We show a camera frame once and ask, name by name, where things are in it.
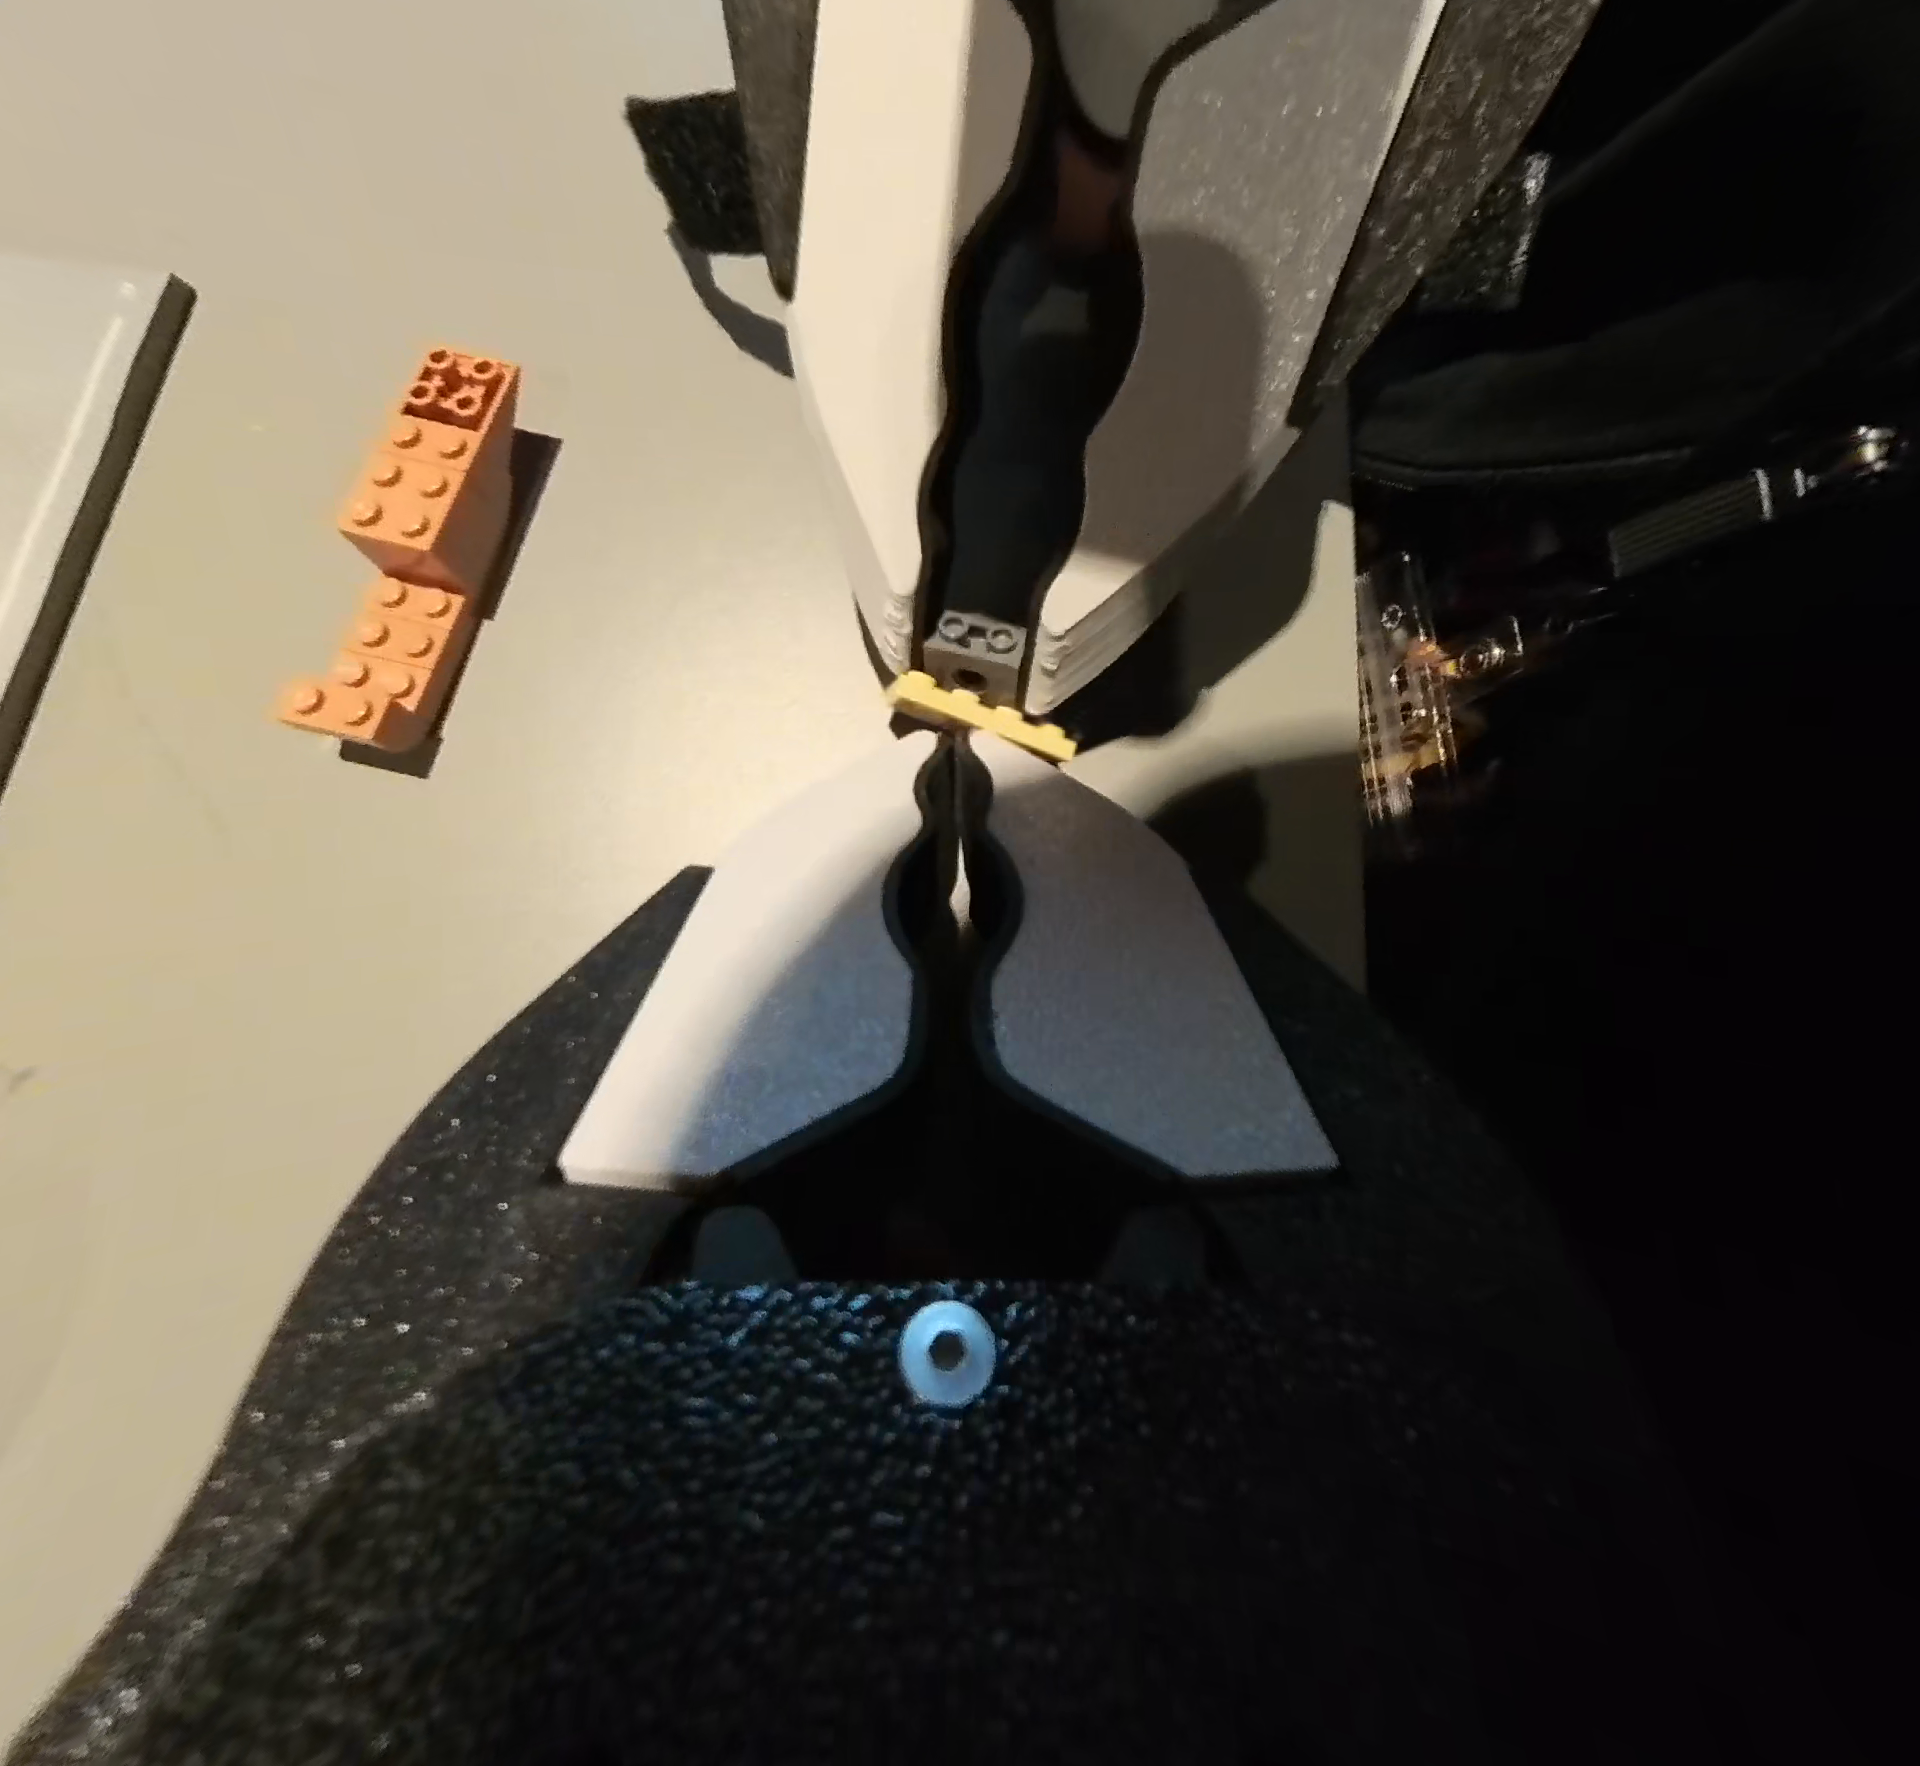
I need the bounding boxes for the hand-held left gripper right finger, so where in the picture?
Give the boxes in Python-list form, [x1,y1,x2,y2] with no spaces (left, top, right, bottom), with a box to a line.
[959,741,1344,1187]

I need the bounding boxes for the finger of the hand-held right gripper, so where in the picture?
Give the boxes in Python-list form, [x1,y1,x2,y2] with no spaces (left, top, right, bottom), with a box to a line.
[788,0,1051,689]
[1032,0,1454,721]

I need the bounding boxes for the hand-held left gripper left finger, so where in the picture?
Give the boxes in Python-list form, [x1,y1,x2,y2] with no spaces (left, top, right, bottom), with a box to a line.
[555,739,963,1187]

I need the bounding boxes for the tan toy brick plate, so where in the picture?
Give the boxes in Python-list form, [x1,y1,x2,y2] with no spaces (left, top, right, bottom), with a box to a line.
[885,673,1086,766]

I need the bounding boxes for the small dark grey toy brick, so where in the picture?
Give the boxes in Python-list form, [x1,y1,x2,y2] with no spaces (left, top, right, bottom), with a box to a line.
[921,609,1041,689]

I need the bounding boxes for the grey desk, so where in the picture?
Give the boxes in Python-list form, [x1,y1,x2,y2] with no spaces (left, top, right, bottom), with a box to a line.
[0,0,1375,1723]

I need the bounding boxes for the clear plastic clip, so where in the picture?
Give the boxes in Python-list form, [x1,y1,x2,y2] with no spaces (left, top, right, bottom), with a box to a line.
[1355,548,1507,831]

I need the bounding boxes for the orange toy brick assembly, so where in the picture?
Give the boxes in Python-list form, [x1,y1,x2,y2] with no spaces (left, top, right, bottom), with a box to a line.
[275,349,524,752]

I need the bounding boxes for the person's black jacket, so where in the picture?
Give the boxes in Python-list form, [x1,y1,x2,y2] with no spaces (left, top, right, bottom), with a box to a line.
[1342,0,1920,1766]

